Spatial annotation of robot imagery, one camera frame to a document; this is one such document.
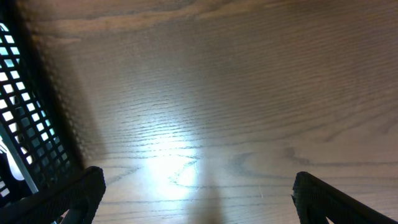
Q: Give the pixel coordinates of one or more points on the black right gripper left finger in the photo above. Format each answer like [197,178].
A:
[77,198]

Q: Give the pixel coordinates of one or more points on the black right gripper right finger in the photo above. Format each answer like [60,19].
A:
[318,202]

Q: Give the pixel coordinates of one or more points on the white plastic fork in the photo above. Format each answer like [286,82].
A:
[10,163]

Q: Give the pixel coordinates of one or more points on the black plastic mesh basket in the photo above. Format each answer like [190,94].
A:
[32,127]

